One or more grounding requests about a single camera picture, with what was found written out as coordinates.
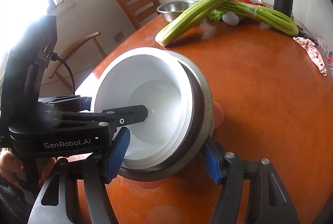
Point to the pink cloth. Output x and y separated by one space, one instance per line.
313 53

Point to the celery bunch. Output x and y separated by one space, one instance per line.
188 19
272 17

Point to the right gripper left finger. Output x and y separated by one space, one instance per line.
58 200

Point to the instant noodle bowl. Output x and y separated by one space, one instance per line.
154 78

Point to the brown wooden slat chair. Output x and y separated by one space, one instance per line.
138 10

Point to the far celery bunch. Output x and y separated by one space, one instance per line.
272 17

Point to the pink jacket on chair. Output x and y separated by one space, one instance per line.
325 48

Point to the green leafy vegetable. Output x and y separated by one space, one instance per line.
215 16

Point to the curved-back wooden chair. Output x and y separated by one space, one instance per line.
80 56

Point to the small steel bowl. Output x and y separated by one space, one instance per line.
170 11

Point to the person's left hand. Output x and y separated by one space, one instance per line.
10 165

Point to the large steel bowl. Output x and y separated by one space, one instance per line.
201 126

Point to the fruit in white foam net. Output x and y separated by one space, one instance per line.
230 18

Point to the orange plastic plate with ears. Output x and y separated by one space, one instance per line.
218 117

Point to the near celery bunch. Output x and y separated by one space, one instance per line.
188 19

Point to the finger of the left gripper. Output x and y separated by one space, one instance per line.
120 116
70 103

